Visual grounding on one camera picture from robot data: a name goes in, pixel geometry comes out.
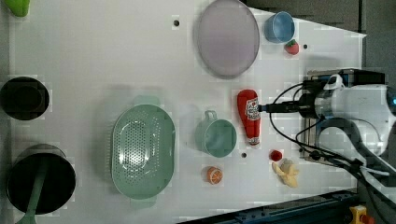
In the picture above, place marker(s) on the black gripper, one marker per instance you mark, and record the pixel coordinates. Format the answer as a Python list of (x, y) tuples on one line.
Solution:
[(305, 105)]

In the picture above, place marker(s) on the red ketchup bottle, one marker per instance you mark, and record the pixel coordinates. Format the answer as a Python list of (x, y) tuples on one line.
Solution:
[(248, 110)]

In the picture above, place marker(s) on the green strainer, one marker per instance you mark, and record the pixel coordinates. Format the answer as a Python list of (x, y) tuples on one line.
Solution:
[(143, 148)]

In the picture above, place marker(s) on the small red tomato toy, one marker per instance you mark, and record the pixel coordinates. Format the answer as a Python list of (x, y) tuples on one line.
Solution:
[(276, 155)]

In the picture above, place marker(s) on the red strawberry toy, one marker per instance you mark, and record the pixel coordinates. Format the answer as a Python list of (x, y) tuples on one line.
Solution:
[(292, 47)]

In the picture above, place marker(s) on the peeled banana toy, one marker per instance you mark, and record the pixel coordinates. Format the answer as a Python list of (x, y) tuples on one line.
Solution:
[(287, 172)]

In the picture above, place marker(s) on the blue bowl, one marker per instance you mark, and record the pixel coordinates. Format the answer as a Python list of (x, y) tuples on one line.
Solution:
[(279, 28)]

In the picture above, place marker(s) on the grey round plate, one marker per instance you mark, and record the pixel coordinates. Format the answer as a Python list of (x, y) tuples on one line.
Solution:
[(228, 37)]

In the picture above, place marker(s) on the orange slice toy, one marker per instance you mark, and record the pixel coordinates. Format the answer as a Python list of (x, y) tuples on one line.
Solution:
[(214, 175)]

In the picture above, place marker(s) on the yellow emergency stop button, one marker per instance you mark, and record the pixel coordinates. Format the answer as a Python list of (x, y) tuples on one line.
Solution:
[(360, 216)]

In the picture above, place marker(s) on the black cylindrical container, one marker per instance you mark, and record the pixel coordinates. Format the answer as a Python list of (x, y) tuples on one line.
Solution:
[(24, 98)]

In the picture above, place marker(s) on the green spatula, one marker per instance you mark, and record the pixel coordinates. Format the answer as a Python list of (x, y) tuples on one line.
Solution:
[(39, 179)]

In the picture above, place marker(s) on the green pepper toy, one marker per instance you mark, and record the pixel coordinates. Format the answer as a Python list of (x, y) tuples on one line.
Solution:
[(18, 8)]

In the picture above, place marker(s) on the green cup with handle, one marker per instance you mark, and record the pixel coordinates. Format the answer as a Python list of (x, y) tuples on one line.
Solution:
[(214, 136)]

